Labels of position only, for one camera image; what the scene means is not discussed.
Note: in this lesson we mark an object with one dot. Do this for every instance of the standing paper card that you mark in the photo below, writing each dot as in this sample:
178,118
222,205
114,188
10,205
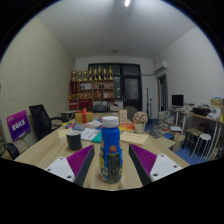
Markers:
123,116

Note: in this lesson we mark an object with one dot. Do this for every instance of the black mug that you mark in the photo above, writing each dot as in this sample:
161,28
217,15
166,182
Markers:
74,141

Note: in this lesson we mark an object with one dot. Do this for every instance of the stack of books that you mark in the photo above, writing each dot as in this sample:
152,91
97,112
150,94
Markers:
166,119

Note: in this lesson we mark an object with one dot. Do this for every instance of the purple sign board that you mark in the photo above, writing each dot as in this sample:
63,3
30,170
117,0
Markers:
18,125

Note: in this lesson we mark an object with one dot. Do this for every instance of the black mesh chair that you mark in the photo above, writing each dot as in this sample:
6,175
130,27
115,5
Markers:
11,150

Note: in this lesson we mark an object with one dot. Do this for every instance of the wooden shelf unit with trophies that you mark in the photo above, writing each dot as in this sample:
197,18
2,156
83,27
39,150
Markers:
90,93

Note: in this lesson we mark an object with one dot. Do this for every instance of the pink flowers in white pot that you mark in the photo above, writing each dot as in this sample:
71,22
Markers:
140,120

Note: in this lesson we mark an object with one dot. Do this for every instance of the black computer monitor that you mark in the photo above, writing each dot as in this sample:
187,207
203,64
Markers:
177,100

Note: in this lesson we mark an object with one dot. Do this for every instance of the blue bottle with white cap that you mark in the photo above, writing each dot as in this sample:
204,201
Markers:
111,150

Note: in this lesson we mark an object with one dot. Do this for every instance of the black framed glass door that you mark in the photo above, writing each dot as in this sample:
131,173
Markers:
131,90

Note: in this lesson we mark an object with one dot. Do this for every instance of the yellow gift box red ribbon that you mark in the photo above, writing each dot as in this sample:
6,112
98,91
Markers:
83,117

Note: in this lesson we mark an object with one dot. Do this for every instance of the blue colourful book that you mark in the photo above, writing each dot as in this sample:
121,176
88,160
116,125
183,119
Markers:
75,126

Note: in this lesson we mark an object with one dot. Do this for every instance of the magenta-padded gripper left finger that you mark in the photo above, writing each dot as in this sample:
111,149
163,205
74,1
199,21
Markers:
61,166

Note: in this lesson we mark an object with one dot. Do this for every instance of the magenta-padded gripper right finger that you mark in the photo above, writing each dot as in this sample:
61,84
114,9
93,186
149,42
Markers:
163,166

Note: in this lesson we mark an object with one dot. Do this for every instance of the black office chair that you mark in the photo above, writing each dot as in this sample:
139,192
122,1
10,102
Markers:
40,120

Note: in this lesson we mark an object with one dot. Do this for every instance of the orange red book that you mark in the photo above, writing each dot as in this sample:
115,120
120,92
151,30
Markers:
126,127

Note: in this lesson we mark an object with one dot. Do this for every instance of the white round stool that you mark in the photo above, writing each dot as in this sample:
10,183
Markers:
204,137

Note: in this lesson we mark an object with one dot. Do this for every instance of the small round white table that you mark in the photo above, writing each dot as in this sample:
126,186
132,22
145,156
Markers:
69,113

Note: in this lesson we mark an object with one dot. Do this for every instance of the cluttered wooden side desk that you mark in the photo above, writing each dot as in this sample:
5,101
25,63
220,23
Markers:
203,115

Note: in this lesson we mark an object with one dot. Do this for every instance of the white air conditioner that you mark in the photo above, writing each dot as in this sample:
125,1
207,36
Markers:
161,68

